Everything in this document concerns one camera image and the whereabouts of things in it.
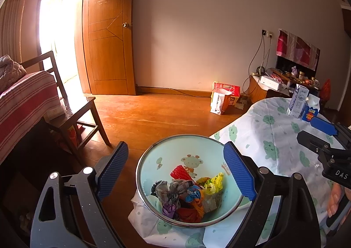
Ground yellow snack wrapper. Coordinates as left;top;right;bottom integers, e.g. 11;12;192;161
197;173;224;195

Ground orange blue snack wrapper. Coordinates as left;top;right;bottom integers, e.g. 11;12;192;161
185;184;205;219

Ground purple wrapper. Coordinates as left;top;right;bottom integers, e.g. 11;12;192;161
155;178;194;219

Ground red plastic bag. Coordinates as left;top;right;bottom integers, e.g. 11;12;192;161
170;165;205;223

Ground clear red-print plastic bag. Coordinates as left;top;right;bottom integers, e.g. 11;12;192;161
202;192;222;214

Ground black foam net sleeve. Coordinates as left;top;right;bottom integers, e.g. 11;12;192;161
150;180;162;196

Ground mint cartoon trash bin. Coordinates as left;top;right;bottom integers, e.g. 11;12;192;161
136;135;244;228

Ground right hand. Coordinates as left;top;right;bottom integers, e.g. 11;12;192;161
327;183;351;218

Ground blue gable-top milk carton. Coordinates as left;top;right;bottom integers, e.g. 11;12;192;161
301;94;320;122

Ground red bag beside desk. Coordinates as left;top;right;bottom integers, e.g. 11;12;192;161
319;79;331;105

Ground white tall milk carton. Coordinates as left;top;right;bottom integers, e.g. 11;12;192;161
287;84;309;118

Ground green-patterned white bed sheet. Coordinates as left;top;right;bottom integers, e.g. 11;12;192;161
127;96;341;248

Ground cluttered dark wooden desk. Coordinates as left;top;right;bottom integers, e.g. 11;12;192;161
272;55;320;95

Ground dark wooden chair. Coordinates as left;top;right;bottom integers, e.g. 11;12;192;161
21;51;111;157

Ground white router box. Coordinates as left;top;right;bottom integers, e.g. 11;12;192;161
259;76;281;91

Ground red gift box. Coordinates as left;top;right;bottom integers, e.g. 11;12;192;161
212;81;240;106

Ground white paper shopping bag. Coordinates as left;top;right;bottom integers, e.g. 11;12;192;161
210;90;229;115

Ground small wooden side cabinet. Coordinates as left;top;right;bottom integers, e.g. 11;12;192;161
246;76;268;104

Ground tissue pack on chair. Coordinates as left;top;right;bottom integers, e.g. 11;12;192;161
44;105;65;121

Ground red white hanging cloth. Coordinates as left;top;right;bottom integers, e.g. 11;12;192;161
276;29;320;71

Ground red striped blanket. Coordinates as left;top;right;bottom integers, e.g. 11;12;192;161
0;71;61;161

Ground bundled clothes pile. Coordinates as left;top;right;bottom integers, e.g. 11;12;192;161
0;55;27;93

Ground brown wooden door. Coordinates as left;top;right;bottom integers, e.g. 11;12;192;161
82;0;136;95

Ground wall power outlet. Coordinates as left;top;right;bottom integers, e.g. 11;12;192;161
262;29;273;39

